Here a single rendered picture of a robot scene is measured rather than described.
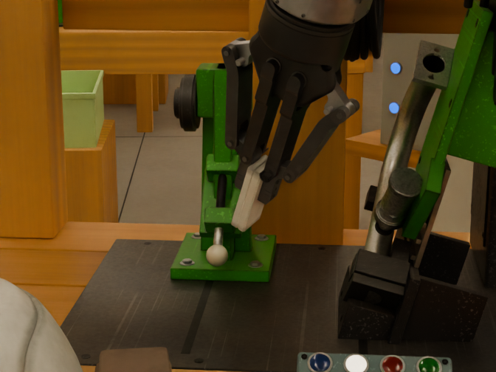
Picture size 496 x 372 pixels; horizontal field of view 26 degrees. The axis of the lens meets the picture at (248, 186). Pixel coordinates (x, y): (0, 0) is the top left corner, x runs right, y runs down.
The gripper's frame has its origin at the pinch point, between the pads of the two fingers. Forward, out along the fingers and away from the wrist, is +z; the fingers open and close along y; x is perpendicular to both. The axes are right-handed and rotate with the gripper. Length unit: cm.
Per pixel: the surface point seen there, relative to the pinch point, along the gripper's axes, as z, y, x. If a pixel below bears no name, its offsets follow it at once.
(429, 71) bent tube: -1.3, 2.7, 32.9
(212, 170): 23.9, -18.0, 28.7
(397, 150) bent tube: 11.3, 2.2, 34.9
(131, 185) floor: 263, -173, 277
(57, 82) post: 33, -51, 38
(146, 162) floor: 279, -189, 314
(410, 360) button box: 12.2, 18.6, 5.2
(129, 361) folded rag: 22.7, -5.3, -5.8
